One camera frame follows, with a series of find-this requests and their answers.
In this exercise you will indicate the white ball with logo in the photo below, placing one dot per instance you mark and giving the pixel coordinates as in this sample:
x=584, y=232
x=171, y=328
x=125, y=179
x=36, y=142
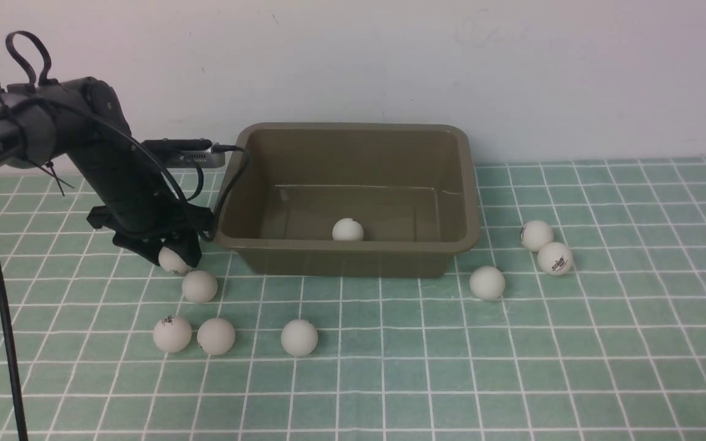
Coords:
x=555, y=259
x=172, y=334

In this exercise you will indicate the green checked tablecloth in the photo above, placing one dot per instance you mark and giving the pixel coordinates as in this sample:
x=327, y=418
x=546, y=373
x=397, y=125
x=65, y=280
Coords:
x=615, y=349

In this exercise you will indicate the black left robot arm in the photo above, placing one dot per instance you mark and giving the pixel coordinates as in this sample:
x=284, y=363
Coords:
x=82, y=119

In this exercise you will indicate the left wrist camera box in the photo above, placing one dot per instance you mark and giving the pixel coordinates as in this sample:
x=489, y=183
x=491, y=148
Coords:
x=187, y=153

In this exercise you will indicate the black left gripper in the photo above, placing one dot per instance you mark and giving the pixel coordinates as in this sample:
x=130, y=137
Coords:
x=143, y=212

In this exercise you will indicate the olive green plastic bin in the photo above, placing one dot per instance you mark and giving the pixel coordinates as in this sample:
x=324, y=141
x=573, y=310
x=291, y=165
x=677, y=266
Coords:
x=411, y=186

